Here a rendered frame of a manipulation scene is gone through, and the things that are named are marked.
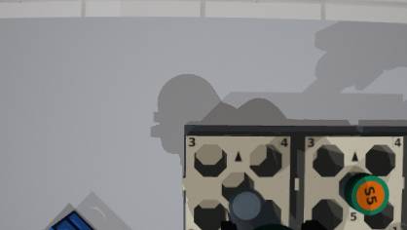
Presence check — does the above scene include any blue tube rack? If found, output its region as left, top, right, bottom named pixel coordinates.
left=49, top=211, right=94, bottom=230

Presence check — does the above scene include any green-capped sample tube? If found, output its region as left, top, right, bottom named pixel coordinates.
left=339, top=172, right=389, bottom=215

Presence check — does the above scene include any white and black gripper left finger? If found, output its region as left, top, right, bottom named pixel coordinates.
left=221, top=220, right=238, bottom=230

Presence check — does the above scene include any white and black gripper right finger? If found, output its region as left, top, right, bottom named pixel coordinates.
left=301, top=220, right=327, bottom=230

